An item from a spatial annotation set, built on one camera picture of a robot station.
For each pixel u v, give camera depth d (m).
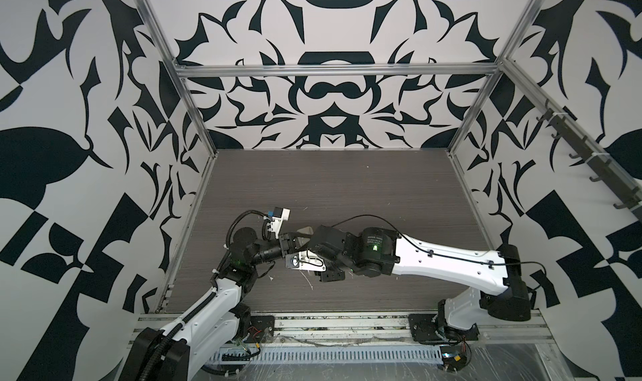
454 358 0.71
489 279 0.40
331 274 0.58
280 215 0.71
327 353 0.71
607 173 0.55
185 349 0.42
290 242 0.68
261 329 0.73
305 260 0.56
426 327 0.74
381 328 0.76
